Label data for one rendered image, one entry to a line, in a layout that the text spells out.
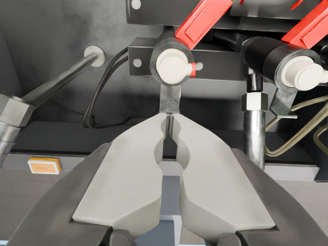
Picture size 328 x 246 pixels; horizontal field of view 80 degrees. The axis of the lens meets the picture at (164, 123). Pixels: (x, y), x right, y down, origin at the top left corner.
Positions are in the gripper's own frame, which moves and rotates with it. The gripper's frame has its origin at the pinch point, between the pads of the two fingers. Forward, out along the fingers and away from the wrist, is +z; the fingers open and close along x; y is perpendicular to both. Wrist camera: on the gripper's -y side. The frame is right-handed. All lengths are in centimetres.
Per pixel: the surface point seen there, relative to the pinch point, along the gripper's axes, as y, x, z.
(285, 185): 126, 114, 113
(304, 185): 125, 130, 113
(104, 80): 2.1, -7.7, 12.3
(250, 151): 4.3, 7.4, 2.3
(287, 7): -6.7, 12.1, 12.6
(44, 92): 2.6, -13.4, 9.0
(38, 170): 21.5, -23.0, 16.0
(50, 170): 21.3, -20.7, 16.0
